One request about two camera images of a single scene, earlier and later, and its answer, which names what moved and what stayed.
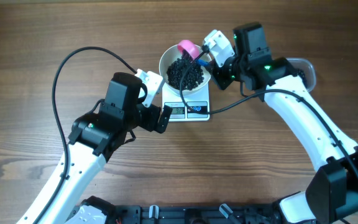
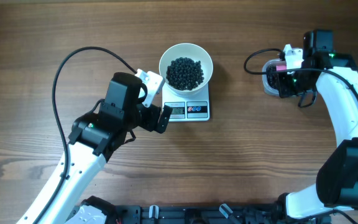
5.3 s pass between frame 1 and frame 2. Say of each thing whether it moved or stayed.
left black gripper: stayed
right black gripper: moved
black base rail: stayed
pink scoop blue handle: moved
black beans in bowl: stayed
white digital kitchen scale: stayed
